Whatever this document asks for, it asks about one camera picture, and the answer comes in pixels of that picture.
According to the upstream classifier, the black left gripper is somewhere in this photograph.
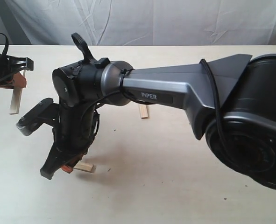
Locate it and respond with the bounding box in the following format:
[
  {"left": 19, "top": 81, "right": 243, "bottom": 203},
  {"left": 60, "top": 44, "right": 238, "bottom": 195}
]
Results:
[{"left": 0, "top": 54, "right": 34, "bottom": 89}]

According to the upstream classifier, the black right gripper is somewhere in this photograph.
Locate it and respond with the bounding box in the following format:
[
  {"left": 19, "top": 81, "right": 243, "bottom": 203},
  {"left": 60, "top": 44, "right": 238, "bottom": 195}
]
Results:
[{"left": 40, "top": 116, "right": 98, "bottom": 180}]

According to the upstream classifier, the long thin wood strip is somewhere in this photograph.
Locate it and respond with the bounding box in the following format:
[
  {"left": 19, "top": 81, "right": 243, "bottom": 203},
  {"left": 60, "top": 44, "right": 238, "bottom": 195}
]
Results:
[{"left": 9, "top": 70, "right": 26, "bottom": 115}]

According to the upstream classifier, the grooved wood block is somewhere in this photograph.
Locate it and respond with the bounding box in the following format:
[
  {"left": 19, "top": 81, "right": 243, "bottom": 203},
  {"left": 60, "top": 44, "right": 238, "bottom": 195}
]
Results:
[{"left": 73, "top": 161, "right": 96, "bottom": 173}]

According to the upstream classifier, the short wood strip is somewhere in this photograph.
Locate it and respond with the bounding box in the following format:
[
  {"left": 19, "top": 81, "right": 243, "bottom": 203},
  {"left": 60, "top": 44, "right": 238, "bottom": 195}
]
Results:
[{"left": 138, "top": 104, "right": 149, "bottom": 119}]

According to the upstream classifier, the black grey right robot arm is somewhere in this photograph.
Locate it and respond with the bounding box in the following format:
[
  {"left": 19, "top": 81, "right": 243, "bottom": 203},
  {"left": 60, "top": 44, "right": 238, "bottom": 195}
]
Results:
[{"left": 40, "top": 54, "right": 276, "bottom": 190}]

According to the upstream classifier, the white backdrop curtain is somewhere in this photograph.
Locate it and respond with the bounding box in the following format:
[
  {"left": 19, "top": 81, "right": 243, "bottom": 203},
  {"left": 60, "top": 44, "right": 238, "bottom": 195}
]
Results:
[{"left": 0, "top": 0, "right": 276, "bottom": 45}]

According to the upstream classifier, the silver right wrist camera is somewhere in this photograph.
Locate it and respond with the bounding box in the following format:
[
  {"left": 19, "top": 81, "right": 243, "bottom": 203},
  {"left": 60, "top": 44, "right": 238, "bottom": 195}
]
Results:
[{"left": 16, "top": 98, "right": 59, "bottom": 136}]

